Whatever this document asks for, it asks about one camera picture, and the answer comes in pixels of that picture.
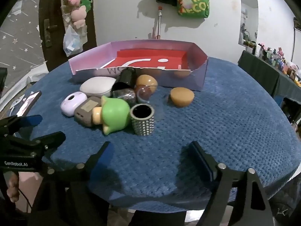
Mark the brass door handle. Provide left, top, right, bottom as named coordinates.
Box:
left=44, top=19, right=58, bottom=48

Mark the clear plastic dome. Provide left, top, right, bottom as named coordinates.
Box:
left=137, top=85, right=165, bottom=121

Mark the clear plastic bag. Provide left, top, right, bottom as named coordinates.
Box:
left=63, top=25, right=83, bottom=57

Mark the black cylinder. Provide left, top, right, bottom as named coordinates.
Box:
left=114, top=68, right=137, bottom=91

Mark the lavender earbud case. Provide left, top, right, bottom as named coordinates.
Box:
left=61, top=92, right=88, bottom=117

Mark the person's left hand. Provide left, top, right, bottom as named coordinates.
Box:
left=6, top=171, right=20, bottom=203

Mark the white oval case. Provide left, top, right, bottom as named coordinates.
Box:
left=79, top=76, right=117, bottom=97

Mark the green plush toy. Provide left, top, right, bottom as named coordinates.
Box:
left=80, top=0, right=92, bottom=12

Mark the bag of pink plush toys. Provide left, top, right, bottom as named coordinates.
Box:
left=58, top=0, right=88, bottom=45

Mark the wall mirror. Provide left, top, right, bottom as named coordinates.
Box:
left=238, top=0, right=259, bottom=47

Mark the pink cardboard box red inside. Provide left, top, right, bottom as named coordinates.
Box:
left=68, top=40, right=209, bottom=92

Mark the dark brown door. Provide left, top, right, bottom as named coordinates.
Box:
left=39, top=0, right=97, bottom=72

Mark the white paper sheet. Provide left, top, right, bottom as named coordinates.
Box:
left=5, top=61, right=49, bottom=92

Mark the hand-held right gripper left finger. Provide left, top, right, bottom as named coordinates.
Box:
left=30, top=142, right=116, bottom=226

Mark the smartphone with cartoon case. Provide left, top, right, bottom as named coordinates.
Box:
left=9, top=91, right=42, bottom=117

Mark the studded cylinder holder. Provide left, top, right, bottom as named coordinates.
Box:
left=130, top=104, right=155, bottom=136

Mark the metal mop handle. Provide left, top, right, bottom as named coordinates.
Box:
left=156, top=6, right=164, bottom=39

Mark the row of small bottles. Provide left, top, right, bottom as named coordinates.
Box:
left=243, top=40, right=301, bottom=86

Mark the grey rectangular case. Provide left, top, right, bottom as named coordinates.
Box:
left=74, top=96, right=104, bottom=128

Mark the dark glittery ball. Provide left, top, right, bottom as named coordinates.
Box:
left=112, top=88, right=137, bottom=107

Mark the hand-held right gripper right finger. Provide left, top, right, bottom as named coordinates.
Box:
left=188, top=141, right=274, bottom=226

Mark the green capped toy figure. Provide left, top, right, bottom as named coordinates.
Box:
left=92, top=96, right=131, bottom=136

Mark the dark green covered table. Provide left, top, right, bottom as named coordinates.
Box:
left=237, top=50, right=301, bottom=123

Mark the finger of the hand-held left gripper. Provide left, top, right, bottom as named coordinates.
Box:
left=5, top=131, right=66, bottom=157
left=0, top=115, right=43, bottom=134

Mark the green shopping bag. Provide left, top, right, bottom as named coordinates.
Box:
left=177, top=0, right=210, bottom=19

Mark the orange half sphere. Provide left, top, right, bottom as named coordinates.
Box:
left=135, top=75, right=158, bottom=92
left=170, top=87, right=195, bottom=107

